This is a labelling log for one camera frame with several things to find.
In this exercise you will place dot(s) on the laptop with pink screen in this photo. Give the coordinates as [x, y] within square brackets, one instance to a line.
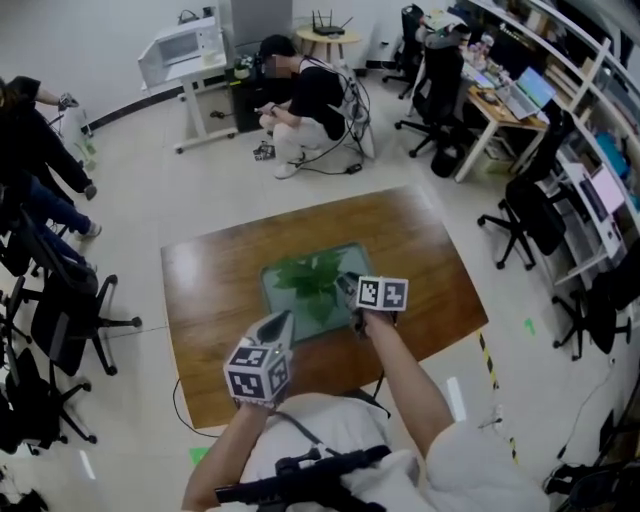
[605, 192]

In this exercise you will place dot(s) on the white power strip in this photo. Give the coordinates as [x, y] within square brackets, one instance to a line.
[492, 417]

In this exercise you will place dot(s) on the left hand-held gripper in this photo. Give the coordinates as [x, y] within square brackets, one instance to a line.
[250, 372]

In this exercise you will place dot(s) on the grey-green rectangular tray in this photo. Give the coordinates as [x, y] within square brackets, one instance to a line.
[357, 265]

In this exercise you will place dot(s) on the green potted plant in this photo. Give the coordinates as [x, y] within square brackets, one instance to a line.
[310, 287]

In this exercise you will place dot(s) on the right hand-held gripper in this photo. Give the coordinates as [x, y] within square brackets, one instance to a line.
[382, 295]

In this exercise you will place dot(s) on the round wooden side table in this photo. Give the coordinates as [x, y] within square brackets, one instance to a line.
[327, 39]

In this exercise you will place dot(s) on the black chest harness mount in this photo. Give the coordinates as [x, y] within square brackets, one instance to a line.
[300, 480]

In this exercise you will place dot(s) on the pale storage box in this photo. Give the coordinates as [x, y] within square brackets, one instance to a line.
[497, 160]

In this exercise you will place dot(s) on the small potted plant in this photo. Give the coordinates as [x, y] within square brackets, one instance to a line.
[242, 70]

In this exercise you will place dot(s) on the wooden desk with white legs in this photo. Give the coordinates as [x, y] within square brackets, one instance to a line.
[500, 120]

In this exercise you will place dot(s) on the black router with antennas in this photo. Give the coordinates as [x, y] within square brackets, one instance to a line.
[328, 30]

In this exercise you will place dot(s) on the open silver laptop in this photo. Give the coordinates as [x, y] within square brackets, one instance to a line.
[530, 95]

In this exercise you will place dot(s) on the person's left forearm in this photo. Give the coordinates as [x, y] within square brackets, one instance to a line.
[220, 460]

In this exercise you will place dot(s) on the black trash bin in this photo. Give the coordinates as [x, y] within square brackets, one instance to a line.
[446, 161]

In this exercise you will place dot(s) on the black equipment pile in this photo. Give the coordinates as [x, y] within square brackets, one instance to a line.
[595, 485]

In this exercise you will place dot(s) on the person's white shirt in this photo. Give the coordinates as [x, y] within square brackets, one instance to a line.
[475, 475]

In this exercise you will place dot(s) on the black computer monitor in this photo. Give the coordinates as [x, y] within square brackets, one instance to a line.
[505, 52]

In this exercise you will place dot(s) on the grey metal cabinet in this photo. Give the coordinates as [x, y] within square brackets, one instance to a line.
[260, 20]

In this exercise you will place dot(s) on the black power adapter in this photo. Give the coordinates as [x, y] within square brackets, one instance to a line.
[354, 168]

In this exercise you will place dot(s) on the green plastic item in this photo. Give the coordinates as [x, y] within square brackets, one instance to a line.
[87, 152]

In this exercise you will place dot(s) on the person's left hand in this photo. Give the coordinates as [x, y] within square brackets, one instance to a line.
[255, 405]

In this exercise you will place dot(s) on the idle hand-held gripper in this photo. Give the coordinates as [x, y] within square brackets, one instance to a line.
[264, 151]

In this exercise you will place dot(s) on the black low cabinet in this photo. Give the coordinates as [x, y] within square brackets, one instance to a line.
[245, 110]

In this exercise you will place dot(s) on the white shelving unit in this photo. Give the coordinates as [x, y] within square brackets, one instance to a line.
[595, 75]

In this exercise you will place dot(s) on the black chair with grey jacket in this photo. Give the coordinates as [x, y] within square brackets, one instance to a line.
[442, 90]

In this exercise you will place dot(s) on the white rolling stand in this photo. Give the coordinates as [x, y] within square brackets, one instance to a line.
[195, 110]

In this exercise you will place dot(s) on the white microwave oven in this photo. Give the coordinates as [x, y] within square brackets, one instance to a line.
[175, 50]

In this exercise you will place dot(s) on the black office chair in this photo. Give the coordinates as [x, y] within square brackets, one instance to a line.
[65, 320]
[600, 315]
[410, 45]
[30, 400]
[540, 210]

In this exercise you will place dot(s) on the person's right forearm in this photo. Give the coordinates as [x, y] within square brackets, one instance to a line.
[405, 380]

